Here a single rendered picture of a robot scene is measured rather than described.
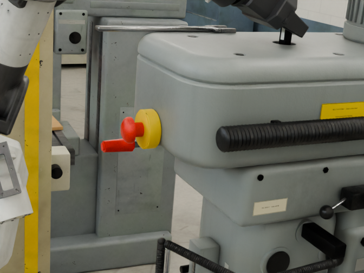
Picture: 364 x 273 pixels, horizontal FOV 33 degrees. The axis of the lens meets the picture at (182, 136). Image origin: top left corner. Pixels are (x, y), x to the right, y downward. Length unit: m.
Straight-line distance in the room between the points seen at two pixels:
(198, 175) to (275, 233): 0.16
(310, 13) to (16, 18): 6.81
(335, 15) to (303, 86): 6.55
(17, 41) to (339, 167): 0.59
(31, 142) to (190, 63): 1.96
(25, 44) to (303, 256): 0.60
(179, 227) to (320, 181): 3.66
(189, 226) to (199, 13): 4.65
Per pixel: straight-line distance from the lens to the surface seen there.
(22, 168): 1.19
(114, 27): 0.98
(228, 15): 8.34
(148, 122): 0.91
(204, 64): 0.83
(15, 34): 1.12
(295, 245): 1.04
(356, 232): 1.09
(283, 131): 0.85
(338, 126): 0.91
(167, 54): 0.89
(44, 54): 2.66
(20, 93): 1.20
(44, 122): 2.74
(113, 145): 1.02
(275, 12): 0.94
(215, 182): 0.97
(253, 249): 1.01
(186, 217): 4.77
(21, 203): 1.03
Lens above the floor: 2.04
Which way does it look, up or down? 18 degrees down
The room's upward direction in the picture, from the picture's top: 5 degrees clockwise
